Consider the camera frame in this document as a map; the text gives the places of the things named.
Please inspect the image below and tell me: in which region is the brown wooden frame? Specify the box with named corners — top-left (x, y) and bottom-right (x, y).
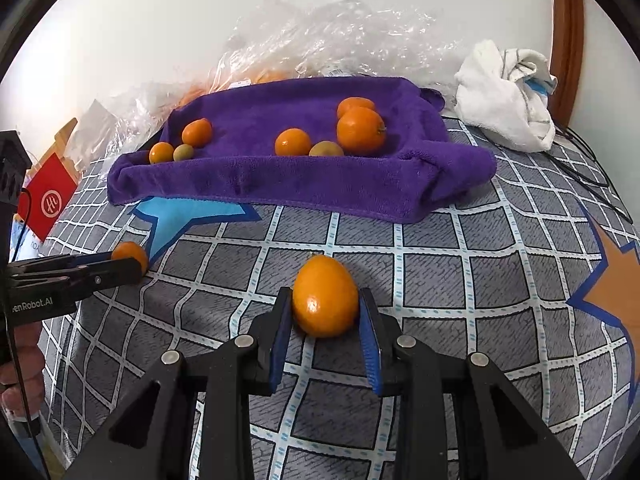
top-left (546, 0), bottom-right (587, 127)

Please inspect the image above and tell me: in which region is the white crumpled cloth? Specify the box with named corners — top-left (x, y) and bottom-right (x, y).
top-left (454, 39), bottom-right (559, 153)

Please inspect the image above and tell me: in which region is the red paper bag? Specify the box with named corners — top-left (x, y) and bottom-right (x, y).
top-left (24, 152), bottom-right (79, 243)

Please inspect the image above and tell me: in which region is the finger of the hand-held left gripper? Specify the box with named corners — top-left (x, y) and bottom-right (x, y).
top-left (7, 252), bottom-right (116, 274)
top-left (7, 258), bottom-right (145, 294)

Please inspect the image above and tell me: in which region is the large orange with stem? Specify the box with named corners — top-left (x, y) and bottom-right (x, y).
top-left (336, 107), bottom-right (387, 157)

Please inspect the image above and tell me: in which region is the large clear plastic bag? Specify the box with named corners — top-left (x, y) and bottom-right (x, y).
top-left (215, 0), bottom-right (453, 103)

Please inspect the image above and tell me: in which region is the person's left hand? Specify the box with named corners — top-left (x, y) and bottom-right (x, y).
top-left (0, 320), bottom-right (46, 414)

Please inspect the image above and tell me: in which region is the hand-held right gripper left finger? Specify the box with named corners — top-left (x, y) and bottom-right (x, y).
top-left (64, 287), bottom-right (294, 480)

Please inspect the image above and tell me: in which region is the small mandarin orange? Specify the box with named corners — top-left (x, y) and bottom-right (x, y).
top-left (275, 128), bottom-right (313, 157)

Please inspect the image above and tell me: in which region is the grey translucent plastic bag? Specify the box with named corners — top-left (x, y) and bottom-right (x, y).
top-left (74, 99), bottom-right (121, 161)

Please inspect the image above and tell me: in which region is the grey checked bedsheet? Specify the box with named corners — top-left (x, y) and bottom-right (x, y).
top-left (10, 110), bottom-right (640, 480)

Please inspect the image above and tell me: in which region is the brown cardboard box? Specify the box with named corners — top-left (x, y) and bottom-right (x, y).
top-left (49, 117), bottom-right (82, 181)

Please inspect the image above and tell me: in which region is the crumpled clear plastic bag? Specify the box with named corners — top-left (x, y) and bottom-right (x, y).
top-left (95, 77), bottom-right (213, 171)

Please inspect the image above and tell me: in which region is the black cable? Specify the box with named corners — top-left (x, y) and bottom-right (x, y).
top-left (550, 125), bottom-right (633, 223)
top-left (544, 150), bottom-right (618, 192)

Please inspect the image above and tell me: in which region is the oval mandarin orange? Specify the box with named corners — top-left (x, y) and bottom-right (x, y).
top-left (292, 254), bottom-right (360, 339)

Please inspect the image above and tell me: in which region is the purple towel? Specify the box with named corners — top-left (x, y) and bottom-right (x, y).
top-left (107, 76), bottom-right (497, 224)

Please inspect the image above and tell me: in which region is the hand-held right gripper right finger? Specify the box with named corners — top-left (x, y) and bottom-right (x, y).
top-left (359, 287), bottom-right (584, 480)

